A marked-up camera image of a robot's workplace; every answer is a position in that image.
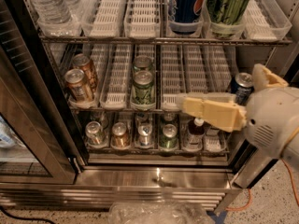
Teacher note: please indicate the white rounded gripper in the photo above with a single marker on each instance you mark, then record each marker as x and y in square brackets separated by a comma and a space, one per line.
[270, 117]

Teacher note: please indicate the blue pepsi can top shelf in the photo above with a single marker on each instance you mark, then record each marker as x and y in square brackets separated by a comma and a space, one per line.
[185, 3]

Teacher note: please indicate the blue pepsi can shelf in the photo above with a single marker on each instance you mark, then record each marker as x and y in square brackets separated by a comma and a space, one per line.
[185, 3]
[242, 87]

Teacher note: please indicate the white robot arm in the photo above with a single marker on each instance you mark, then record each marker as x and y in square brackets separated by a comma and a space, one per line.
[269, 120]

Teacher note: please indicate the blue pepsi can middle shelf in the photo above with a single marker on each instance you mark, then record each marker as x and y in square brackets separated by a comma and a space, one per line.
[242, 87]

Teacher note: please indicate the dark labelled bottle bottom shelf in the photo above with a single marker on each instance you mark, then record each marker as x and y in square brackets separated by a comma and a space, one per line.
[212, 131]

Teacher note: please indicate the green can bottom shelf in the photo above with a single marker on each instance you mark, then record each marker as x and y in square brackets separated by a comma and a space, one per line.
[169, 136]

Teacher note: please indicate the green can shelf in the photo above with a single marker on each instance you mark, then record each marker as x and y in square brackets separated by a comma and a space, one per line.
[143, 85]
[169, 136]
[226, 5]
[142, 63]

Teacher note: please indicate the clear tray holding green can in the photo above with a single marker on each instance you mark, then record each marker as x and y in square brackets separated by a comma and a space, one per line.
[224, 31]

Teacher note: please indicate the green can top shelf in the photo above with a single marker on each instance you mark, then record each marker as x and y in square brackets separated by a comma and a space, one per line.
[226, 5]

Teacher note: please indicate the green can front middle shelf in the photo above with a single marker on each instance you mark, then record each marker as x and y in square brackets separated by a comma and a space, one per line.
[143, 85]

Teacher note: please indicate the silver red can bottom shelf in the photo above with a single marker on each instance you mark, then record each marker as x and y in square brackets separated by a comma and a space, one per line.
[145, 134]

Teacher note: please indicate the green can rear middle shelf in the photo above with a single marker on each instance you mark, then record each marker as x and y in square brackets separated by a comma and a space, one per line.
[142, 63]

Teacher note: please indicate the brown can bottom shelf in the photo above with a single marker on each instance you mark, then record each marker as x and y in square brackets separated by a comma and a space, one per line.
[120, 135]

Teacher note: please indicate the brown can shelf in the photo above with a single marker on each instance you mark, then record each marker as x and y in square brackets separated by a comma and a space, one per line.
[120, 135]
[86, 64]
[79, 86]

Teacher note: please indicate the silver can bottom shelf left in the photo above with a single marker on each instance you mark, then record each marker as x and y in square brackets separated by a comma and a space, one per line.
[95, 133]

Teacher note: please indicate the stainless steel fridge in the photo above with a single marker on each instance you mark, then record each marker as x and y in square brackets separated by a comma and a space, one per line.
[210, 175]

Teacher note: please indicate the brown can rear middle shelf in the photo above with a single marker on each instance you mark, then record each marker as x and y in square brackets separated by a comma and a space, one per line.
[86, 64]

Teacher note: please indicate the brown can front middle shelf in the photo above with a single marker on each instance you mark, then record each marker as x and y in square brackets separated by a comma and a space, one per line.
[79, 86]

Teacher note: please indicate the glass fridge door left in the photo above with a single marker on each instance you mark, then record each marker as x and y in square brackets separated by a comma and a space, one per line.
[30, 152]

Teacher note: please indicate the clear empty tray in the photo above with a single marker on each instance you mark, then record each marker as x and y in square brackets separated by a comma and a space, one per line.
[142, 19]
[172, 76]
[102, 18]
[265, 21]
[198, 78]
[115, 87]

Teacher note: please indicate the brown bottle white cap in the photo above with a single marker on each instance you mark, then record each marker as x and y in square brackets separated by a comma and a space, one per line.
[195, 132]

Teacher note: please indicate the clear empty tray top right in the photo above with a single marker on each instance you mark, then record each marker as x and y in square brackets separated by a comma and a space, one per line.
[265, 21]

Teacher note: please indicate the clear tray with green cans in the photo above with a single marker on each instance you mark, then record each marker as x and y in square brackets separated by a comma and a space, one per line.
[148, 50]

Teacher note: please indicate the blue tape on floor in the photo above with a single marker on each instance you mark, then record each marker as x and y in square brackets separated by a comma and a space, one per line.
[218, 218]

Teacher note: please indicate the clear plastic bag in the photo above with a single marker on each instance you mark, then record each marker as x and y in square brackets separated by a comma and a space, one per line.
[158, 213]

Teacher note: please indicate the clear tray with brown cans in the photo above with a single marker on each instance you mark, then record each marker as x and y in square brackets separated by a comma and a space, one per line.
[99, 55]

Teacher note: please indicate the clear tray under water bottles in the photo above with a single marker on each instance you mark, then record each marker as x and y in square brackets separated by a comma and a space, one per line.
[69, 28]

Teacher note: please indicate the clear water bottle front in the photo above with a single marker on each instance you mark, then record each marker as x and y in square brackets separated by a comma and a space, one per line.
[52, 11]

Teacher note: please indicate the middle wire shelf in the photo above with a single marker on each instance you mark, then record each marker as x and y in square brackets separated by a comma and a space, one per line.
[126, 110]

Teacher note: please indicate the wire shelf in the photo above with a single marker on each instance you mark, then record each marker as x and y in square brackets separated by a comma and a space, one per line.
[126, 110]
[164, 41]

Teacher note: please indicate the top wire shelf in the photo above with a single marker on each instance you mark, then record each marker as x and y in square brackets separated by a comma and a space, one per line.
[164, 41]

